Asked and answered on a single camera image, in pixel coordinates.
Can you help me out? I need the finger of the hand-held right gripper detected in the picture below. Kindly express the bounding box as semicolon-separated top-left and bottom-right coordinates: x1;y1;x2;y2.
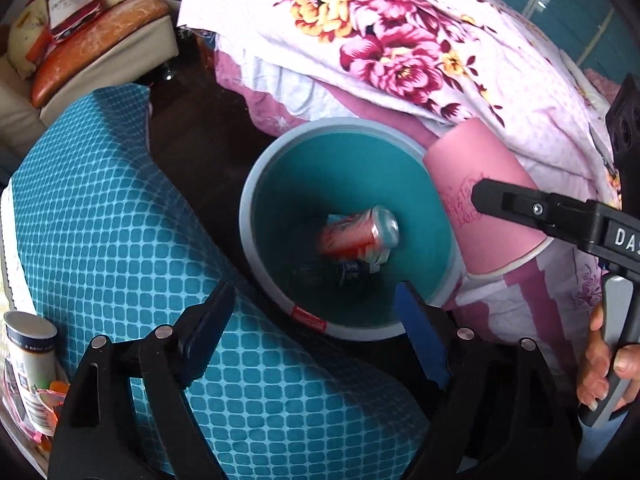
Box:
471;178;608;254

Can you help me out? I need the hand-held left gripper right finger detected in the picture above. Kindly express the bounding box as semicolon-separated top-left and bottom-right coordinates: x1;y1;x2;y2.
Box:
392;282;583;480

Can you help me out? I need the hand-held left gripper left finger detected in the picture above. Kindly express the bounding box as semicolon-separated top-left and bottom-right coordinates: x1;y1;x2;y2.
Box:
47;280;236;480

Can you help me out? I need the pink paper cup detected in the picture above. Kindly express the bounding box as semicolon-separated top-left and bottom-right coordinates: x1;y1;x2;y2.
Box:
422;117;556;281

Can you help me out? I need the teal bin with grey rim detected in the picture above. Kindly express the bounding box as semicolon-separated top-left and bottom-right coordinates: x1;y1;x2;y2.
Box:
239;117;463;342

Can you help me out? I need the person's right hand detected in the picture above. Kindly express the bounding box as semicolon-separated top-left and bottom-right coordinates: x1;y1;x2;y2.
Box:
576;304;640;413

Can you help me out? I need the crumpled blue white wrapper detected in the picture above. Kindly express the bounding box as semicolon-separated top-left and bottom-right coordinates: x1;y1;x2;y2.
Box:
334;250;392;282

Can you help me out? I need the red and white drink can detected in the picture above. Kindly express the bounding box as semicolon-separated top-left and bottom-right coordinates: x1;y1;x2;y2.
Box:
316;206;401;261

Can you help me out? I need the clear plastic bag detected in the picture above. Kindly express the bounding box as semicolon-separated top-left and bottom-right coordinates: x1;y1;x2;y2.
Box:
0;360;70;456

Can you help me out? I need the teal and beige patterned pillow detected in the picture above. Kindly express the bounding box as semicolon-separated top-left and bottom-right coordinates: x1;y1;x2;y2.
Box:
0;84;433;480

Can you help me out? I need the white cylindrical canister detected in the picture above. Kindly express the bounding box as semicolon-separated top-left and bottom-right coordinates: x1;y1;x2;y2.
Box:
4;311;60;438

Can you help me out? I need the white floral blanket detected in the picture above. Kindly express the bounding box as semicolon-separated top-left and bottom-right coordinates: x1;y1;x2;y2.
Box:
177;0;626;211

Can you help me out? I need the pink quilt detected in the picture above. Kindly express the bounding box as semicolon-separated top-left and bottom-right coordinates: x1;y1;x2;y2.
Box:
214;50;608;401

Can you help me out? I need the cream sofa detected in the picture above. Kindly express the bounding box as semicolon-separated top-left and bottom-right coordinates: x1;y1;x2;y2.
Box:
0;0;181;161

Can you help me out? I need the orange leather cushion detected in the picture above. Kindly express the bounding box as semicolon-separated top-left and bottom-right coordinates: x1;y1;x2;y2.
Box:
31;0;171;108

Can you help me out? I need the cream printed cushion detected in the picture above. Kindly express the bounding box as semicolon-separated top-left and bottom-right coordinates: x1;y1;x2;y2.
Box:
7;0;52;81

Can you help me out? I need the red white snack bag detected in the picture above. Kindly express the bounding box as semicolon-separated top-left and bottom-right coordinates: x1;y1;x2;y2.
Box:
46;0;103;43

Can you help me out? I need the teal window frame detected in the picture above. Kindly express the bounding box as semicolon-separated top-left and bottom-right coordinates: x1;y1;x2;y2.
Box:
462;0;621;68

